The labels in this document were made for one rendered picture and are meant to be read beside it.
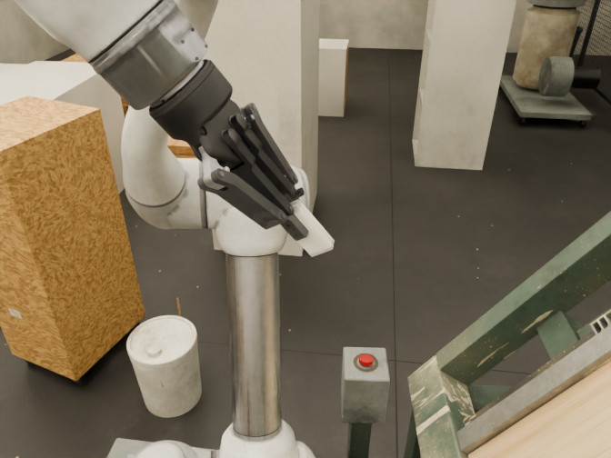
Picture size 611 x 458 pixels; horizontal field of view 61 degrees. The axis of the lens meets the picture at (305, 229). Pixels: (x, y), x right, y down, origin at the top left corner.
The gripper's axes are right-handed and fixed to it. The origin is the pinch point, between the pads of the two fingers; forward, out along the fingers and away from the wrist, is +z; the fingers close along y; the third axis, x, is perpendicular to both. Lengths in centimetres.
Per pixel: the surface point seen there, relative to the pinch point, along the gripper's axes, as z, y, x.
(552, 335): 85, 41, -4
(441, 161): 223, 341, 91
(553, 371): 76, 26, -5
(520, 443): 83, 14, 6
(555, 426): 80, 16, -3
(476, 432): 84, 19, 16
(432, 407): 87, 29, 29
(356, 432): 93, 28, 56
